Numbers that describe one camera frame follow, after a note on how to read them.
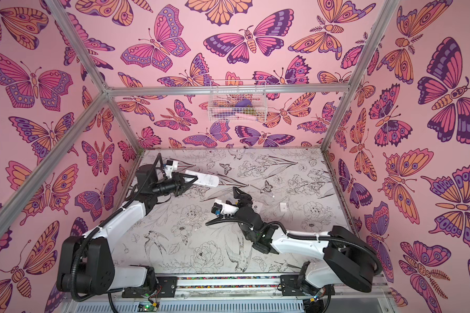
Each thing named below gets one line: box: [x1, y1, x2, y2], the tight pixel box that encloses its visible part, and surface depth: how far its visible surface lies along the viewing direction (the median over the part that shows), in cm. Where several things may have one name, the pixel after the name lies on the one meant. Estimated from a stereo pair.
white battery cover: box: [279, 202, 288, 212], surface depth 97 cm
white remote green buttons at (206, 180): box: [182, 169, 220, 188], surface depth 82 cm
